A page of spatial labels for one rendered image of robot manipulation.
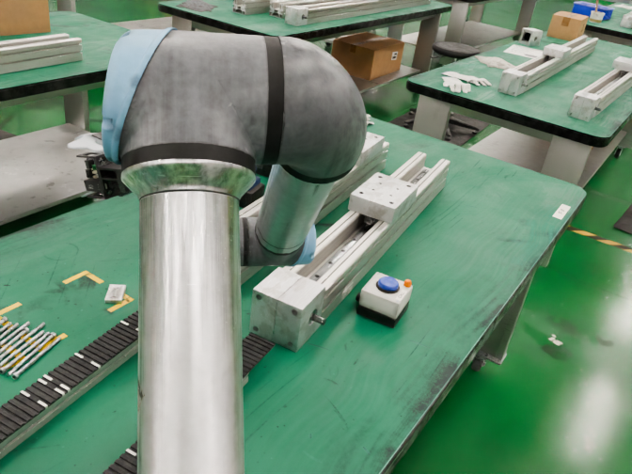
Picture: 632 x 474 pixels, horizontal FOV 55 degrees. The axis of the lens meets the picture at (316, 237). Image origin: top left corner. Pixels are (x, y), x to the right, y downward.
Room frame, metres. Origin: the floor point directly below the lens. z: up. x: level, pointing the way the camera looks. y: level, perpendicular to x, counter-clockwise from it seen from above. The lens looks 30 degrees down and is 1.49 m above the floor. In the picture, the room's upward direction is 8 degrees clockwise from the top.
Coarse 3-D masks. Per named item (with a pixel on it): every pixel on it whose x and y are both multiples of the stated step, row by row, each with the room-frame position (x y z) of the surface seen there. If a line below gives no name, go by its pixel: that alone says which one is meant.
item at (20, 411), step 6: (12, 402) 0.60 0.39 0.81; (6, 408) 0.58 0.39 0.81; (12, 408) 0.59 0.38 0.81; (18, 408) 0.59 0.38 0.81; (24, 408) 0.59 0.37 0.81; (12, 414) 0.58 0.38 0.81; (18, 414) 0.58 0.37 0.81; (24, 414) 0.58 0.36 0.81; (30, 414) 0.58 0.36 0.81; (36, 414) 0.58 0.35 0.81; (24, 420) 0.57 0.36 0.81
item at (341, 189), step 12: (384, 144) 1.70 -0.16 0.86; (384, 156) 1.70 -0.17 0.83; (360, 168) 1.55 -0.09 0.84; (372, 168) 1.63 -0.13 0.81; (348, 180) 1.46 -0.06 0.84; (360, 180) 1.54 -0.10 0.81; (336, 192) 1.39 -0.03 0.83; (348, 192) 1.47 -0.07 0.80; (252, 204) 1.20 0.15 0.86; (324, 204) 1.34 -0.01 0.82; (336, 204) 1.40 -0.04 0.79; (240, 216) 1.14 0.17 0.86; (252, 216) 1.16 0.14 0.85; (324, 216) 1.35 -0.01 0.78
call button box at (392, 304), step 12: (372, 276) 1.02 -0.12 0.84; (372, 288) 0.98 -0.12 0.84; (408, 288) 0.99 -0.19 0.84; (360, 300) 0.97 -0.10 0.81; (372, 300) 0.96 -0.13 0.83; (384, 300) 0.95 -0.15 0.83; (396, 300) 0.95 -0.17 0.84; (408, 300) 1.00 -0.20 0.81; (360, 312) 0.96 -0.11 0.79; (372, 312) 0.95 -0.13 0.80; (384, 312) 0.95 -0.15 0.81; (396, 312) 0.94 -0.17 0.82
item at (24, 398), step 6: (24, 390) 0.62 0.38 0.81; (18, 396) 0.61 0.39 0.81; (24, 396) 0.61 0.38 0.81; (30, 396) 0.61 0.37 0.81; (18, 402) 0.60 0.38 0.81; (24, 402) 0.60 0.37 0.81; (30, 402) 0.60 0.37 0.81; (36, 402) 0.60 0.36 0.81; (42, 402) 0.60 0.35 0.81; (30, 408) 0.59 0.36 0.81; (36, 408) 0.59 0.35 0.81; (42, 408) 0.59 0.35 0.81
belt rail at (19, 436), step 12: (132, 348) 0.77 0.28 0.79; (120, 360) 0.73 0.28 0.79; (96, 372) 0.69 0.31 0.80; (108, 372) 0.71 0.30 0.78; (84, 384) 0.66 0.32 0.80; (96, 384) 0.68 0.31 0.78; (72, 396) 0.64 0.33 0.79; (48, 408) 0.60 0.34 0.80; (60, 408) 0.62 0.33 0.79; (36, 420) 0.58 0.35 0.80; (48, 420) 0.60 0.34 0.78; (24, 432) 0.57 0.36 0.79; (0, 444) 0.53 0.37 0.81; (12, 444) 0.55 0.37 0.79; (0, 456) 0.53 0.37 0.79
